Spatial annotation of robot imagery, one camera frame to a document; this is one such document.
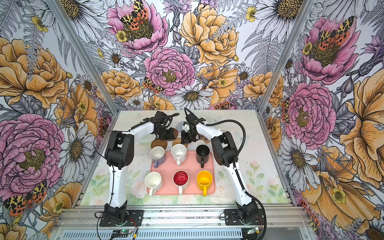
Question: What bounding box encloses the tan rattan round coaster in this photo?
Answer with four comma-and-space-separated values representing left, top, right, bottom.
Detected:
172, 138, 189, 148

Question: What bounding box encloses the brown paw shaped coaster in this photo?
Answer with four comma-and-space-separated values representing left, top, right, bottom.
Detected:
200, 135, 211, 144

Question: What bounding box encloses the grey woven round coaster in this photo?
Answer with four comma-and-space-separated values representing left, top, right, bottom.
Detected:
176, 122, 188, 133

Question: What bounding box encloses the scratched dark wooden coaster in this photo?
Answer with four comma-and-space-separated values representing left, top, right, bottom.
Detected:
168, 128, 179, 141

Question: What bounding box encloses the large plain wooden coaster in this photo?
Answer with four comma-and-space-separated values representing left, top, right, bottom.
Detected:
151, 139, 168, 150

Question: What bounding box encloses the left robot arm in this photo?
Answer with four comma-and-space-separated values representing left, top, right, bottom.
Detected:
102, 111, 179, 225

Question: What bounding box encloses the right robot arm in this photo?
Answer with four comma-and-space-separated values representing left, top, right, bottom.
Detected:
181, 112, 262, 223

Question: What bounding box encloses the black mug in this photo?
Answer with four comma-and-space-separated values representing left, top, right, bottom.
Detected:
196, 145, 210, 168

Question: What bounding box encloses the white speckled mug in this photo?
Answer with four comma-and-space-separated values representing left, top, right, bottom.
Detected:
171, 144, 187, 166

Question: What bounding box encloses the lavender mug white inside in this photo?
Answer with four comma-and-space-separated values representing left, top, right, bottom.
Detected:
150, 146, 166, 168

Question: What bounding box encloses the pink silicone tray mat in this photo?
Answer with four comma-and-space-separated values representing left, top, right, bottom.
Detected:
147, 151, 215, 196

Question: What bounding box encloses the red inside mug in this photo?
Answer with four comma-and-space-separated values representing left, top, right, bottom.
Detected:
173, 170, 190, 195

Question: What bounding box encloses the yellow mug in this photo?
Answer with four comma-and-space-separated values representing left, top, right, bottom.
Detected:
197, 170, 213, 197

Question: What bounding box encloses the green circuit board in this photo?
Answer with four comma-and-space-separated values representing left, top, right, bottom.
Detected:
110, 230, 133, 240

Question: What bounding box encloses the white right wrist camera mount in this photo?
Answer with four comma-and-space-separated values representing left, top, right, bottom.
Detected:
182, 122, 190, 133

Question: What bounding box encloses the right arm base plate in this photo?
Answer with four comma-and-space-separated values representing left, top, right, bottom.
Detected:
224, 209, 266, 226

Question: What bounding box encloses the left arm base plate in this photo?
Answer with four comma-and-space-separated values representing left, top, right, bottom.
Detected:
99, 210, 144, 227

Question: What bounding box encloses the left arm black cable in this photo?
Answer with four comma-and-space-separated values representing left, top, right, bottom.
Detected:
95, 112, 180, 223

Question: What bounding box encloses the aluminium front rail frame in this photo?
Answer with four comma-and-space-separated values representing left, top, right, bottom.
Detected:
50, 205, 317, 240

